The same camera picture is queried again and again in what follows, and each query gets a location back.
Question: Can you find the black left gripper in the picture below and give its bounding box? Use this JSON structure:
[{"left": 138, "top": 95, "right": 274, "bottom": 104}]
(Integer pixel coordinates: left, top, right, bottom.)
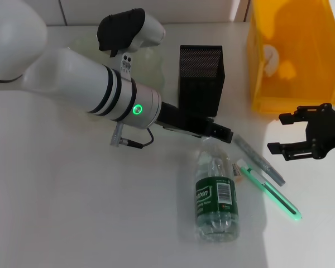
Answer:
[{"left": 156, "top": 102, "right": 232, "bottom": 143}]

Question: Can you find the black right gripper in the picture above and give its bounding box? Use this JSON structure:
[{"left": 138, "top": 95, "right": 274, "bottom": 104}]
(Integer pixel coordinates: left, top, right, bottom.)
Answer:
[{"left": 267, "top": 102, "right": 335, "bottom": 162}]

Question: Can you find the clear green-label water bottle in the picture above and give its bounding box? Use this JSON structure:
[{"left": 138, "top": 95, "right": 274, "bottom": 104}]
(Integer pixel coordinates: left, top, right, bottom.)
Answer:
[{"left": 194, "top": 136, "right": 240, "bottom": 243}]

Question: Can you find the white paper ball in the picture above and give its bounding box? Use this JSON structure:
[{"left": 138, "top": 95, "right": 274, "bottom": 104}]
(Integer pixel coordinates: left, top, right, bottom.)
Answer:
[{"left": 262, "top": 44, "right": 281, "bottom": 78}]

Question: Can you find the grey glitter pen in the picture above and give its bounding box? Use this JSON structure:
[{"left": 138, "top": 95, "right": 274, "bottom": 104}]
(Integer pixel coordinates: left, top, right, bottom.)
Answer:
[{"left": 233, "top": 135, "right": 286, "bottom": 187}]

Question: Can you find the beige eraser with barcode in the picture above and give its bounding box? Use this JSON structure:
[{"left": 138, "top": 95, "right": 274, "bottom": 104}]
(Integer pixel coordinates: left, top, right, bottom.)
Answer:
[{"left": 230, "top": 163, "right": 243, "bottom": 184}]

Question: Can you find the black mesh pen holder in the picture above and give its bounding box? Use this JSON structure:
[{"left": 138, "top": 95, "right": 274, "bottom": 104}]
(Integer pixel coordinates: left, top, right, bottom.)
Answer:
[{"left": 178, "top": 44, "right": 226, "bottom": 118}]

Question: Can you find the green utility knife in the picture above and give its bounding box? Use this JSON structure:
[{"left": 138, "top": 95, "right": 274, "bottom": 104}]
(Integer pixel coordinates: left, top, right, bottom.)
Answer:
[{"left": 236, "top": 160, "right": 302, "bottom": 223}]

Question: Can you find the green glass fruit plate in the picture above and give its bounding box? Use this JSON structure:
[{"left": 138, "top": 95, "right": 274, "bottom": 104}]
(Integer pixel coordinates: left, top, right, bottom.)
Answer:
[{"left": 68, "top": 35, "right": 168, "bottom": 90}]

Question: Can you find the yellow plastic bin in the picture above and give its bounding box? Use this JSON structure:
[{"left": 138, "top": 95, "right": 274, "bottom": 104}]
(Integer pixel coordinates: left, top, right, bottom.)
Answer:
[{"left": 245, "top": 0, "right": 335, "bottom": 114}]

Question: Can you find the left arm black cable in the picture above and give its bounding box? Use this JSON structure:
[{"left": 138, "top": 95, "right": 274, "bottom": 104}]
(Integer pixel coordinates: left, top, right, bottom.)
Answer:
[{"left": 109, "top": 122, "right": 155, "bottom": 149}]

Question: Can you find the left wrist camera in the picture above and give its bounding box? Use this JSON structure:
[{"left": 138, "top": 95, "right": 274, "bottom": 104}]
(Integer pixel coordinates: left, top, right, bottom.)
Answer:
[{"left": 96, "top": 7, "right": 166, "bottom": 82}]

